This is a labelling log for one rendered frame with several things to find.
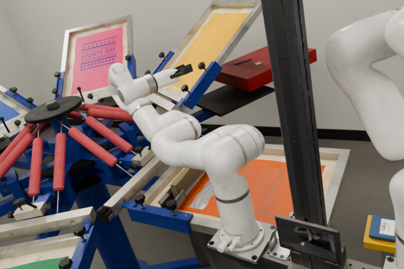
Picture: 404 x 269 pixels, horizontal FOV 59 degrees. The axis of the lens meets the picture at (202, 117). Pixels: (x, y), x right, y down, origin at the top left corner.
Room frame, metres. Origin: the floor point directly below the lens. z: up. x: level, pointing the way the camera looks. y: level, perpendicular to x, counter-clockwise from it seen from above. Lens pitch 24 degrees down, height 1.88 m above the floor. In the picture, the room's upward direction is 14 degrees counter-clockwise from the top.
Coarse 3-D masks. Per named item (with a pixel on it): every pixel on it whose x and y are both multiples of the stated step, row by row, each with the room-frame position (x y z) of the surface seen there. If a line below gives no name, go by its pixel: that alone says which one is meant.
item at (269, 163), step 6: (252, 162) 1.42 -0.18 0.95; (258, 162) 1.41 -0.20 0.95; (264, 162) 1.40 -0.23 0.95; (270, 162) 1.39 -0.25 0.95; (276, 162) 1.37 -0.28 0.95; (282, 162) 1.36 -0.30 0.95; (276, 168) 1.33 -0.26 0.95; (282, 168) 1.32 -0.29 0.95; (324, 168) 1.25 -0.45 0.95; (204, 174) 1.43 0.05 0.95; (204, 180) 1.38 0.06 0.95; (288, 186) 1.19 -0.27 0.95; (288, 192) 1.15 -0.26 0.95
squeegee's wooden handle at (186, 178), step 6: (186, 168) 1.35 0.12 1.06; (180, 174) 1.31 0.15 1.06; (186, 174) 1.31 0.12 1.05; (192, 174) 1.34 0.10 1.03; (198, 174) 1.38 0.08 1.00; (174, 180) 1.28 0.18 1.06; (180, 180) 1.27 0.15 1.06; (186, 180) 1.30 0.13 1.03; (192, 180) 1.33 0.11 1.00; (174, 186) 1.24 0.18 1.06; (180, 186) 1.26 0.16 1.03; (186, 186) 1.29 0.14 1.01; (174, 192) 1.25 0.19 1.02; (174, 198) 1.25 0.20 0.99
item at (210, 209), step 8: (200, 184) 1.36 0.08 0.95; (192, 192) 1.31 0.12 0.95; (184, 200) 1.27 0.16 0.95; (192, 200) 1.25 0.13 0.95; (280, 200) 1.11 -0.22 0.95; (288, 200) 1.10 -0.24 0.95; (184, 208) 1.22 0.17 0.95; (192, 208) 1.20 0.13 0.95; (208, 208) 1.18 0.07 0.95; (216, 208) 1.16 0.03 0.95; (280, 208) 1.07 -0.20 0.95; (288, 208) 1.06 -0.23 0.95; (216, 216) 1.12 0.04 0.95; (256, 216) 1.06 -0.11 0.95; (264, 216) 1.05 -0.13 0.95; (272, 216) 1.04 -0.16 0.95; (288, 216) 1.02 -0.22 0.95; (272, 224) 1.00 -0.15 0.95
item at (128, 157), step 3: (126, 156) 1.64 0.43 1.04; (129, 156) 1.63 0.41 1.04; (132, 156) 1.62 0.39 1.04; (153, 156) 1.56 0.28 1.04; (123, 159) 1.61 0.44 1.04; (126, 159) 1.60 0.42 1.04; (129, 159) 1.60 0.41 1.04; (150, 159) 1.54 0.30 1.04; (123, 162) 1.61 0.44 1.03; (126, 162) 1.60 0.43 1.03; (129, 162) 1.58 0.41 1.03; (132, 162) 1.57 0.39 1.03; (147, 162) 1.52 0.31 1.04; (123, 165) 1.61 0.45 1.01; (126, 165) 1.60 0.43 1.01; (129, 165) 1.59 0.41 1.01; (144, 165) 1.53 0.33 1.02; (126, 168) 1.61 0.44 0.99; (129, 168) 1.59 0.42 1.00; (141, 168) 1.54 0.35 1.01
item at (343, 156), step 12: (276, 144) 1.47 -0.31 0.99; (324, 156) 1.31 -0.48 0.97; (336, 156) 1.28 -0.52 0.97; (348, 156) 1.23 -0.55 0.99; (180, 168) 1.52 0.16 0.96; (336, 168) 1.18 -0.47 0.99; (168, 180) 1.43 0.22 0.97; (336, 180) 1.11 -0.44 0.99; (156, 192) 1.35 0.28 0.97; (336, 192) 1.04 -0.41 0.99; (336, 204) 1.01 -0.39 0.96; (192, 228) 1.07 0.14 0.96; (204, 228) 1.04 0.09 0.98; (216, 228) 1.01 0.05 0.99
